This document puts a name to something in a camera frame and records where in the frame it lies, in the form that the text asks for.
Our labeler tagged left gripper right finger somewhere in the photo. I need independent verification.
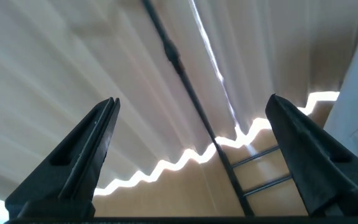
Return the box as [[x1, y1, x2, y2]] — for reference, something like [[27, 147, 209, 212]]
[[265, 93, 358, 217]]

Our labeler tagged beige curtain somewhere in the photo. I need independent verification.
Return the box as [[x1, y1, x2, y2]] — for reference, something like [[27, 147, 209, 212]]
[[0, 0, 358, 200]]

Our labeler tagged black clothes rack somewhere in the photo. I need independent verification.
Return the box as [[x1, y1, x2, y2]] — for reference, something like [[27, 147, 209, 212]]
[[140, 0, 293, 217]]

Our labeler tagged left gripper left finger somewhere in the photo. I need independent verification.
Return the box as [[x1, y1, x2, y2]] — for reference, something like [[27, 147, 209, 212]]
[[4, 97, 121, 218]]

